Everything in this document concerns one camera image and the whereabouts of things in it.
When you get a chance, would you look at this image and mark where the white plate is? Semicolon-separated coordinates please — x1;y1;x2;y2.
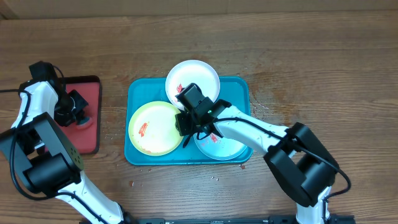
165;60;220;110

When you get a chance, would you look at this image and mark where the yellow-green plate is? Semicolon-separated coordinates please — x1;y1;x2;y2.
128;101;183;156

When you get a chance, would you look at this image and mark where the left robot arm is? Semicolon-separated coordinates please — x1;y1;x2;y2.
1;61;132;223

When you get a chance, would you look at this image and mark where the light blue plate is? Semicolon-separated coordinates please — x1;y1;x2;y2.
193;133;252;162

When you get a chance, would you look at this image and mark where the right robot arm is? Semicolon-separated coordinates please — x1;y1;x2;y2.
175;83;339;223

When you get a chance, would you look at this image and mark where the dark tray with red liquid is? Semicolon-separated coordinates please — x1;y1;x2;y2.
49;76;102;154

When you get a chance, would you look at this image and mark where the green scouring sponge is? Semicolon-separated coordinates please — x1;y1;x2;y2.
76;116;91;126

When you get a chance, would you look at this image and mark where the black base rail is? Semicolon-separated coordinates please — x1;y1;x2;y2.
133;215;356;224

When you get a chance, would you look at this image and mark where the teal plastic tray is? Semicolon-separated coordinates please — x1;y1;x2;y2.
124;76;253;166

